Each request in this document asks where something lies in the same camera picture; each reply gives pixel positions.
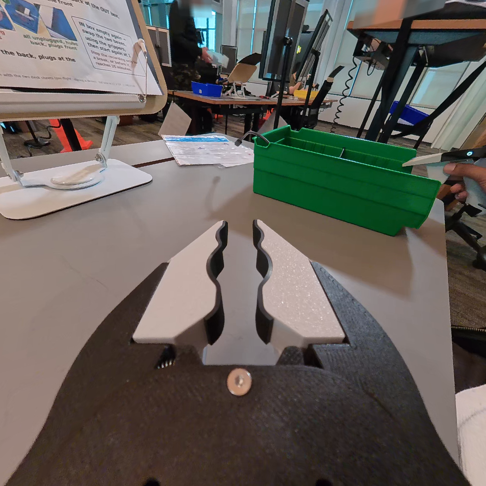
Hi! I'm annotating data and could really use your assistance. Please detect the standing desk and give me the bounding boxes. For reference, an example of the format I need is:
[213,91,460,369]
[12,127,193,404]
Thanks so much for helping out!
[347,17,486,144]

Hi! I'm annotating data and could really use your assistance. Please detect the black monitor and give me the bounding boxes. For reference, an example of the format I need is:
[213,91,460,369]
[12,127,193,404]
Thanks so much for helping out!
[260,0,310,82]

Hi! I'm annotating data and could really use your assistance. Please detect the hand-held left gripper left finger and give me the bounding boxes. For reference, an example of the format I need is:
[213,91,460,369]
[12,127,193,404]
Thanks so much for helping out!
[132,220,229,356]

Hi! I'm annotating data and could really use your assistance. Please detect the orange traffic cone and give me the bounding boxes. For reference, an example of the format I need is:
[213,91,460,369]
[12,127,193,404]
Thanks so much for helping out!
[49,119,93,152]

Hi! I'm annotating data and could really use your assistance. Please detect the green plastic bin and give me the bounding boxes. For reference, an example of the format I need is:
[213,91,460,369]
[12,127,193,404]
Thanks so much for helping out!
[252,125,442,237]

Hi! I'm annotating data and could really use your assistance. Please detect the person's right hand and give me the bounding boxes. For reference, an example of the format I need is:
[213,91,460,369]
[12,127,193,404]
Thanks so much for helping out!
[442,163,476,202]

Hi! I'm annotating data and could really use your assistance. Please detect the laminated instruction sheet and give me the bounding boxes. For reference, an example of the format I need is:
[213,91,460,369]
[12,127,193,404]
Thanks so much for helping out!
[163,134,244,166]

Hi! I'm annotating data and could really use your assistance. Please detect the white pants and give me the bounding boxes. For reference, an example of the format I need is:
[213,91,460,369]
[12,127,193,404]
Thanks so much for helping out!
[456,383,486,486]

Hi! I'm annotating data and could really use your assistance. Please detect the thin grey cable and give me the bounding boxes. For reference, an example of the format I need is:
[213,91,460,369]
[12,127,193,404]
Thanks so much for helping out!
[235,130,271,148]

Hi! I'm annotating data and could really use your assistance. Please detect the white stand with instruction board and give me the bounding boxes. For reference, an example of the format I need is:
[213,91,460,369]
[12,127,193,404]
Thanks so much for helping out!
[0,0,168,220]

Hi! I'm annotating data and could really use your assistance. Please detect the grey panel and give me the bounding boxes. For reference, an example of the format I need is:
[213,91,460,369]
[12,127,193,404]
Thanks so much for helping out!
[157,103,192,137]

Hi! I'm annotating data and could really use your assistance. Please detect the wooden work table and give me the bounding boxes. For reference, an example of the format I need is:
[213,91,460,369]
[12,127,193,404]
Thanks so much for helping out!
[169,90,338,134]

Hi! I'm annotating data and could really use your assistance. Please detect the dark jacket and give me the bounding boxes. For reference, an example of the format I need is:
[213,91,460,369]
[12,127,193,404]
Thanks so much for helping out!
[451,326,486,393]

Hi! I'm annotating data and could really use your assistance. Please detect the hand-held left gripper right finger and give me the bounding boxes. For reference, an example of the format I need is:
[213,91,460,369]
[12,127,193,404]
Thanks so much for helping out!
[252,219,347,356]

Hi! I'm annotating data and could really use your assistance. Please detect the white paper sheet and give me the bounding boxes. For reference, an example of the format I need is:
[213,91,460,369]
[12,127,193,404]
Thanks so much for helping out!
[218,149,254,168]

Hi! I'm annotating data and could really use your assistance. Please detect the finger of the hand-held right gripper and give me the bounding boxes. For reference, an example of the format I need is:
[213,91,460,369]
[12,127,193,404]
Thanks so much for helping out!
[402,152,446,167]

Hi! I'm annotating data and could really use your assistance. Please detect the blue plastic bin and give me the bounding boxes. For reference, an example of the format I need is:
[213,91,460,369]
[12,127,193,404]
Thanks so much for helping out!
[389,100,430,126]
[191,81,223,97]

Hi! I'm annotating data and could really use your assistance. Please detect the beige board on stand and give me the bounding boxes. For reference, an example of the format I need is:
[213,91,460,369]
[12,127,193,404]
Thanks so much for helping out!
[228,63,258,98]

